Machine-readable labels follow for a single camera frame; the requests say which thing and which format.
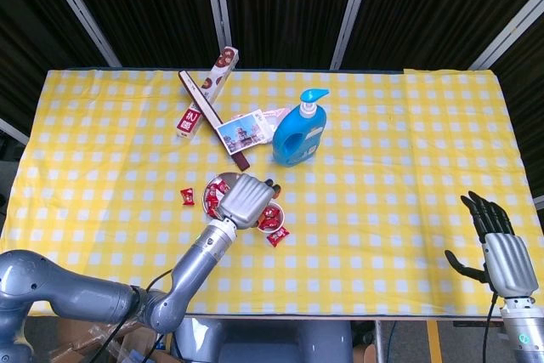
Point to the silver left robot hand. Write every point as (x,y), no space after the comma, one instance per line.
(246,203)

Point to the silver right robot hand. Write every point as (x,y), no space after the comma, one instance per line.
(508,261)

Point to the red candy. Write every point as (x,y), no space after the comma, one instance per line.
(212,200)
(278,236)
(222,188)
(270,212)
(188,197)
(271,224)
(213,213)

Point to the white paper cup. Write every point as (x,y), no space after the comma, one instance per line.
(282,220)

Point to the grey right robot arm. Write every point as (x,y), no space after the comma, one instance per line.
(525,337)

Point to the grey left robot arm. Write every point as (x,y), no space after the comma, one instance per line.
(200,261)

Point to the grey robot base column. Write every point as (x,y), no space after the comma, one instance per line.
(263,342)

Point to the metal dish of candies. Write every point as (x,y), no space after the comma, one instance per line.
(225,177)

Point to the building photo postcard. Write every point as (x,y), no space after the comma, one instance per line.
(238,133)

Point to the pink white paper packet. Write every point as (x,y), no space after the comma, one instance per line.
(276,114)

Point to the long white biscuit box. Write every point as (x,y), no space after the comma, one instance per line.
(189,123)

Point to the blue detergent pump bottle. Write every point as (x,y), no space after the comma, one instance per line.
(312,125)

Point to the yellow white checked tablecloth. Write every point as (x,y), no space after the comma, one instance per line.
(361,231)

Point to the metal table leg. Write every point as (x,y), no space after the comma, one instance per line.
(379,342)

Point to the black pleated curtain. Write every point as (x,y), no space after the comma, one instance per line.
(285,6)
(433,6)
(527,103)
(25,40)
(149,6)

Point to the brown cardboard boxes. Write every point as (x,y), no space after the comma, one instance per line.
(76,339)

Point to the grey aluminium frame post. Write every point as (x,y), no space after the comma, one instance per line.
(13,130)
(79,10)
(540,202)
(353,12)
(217,6)
(510,31)

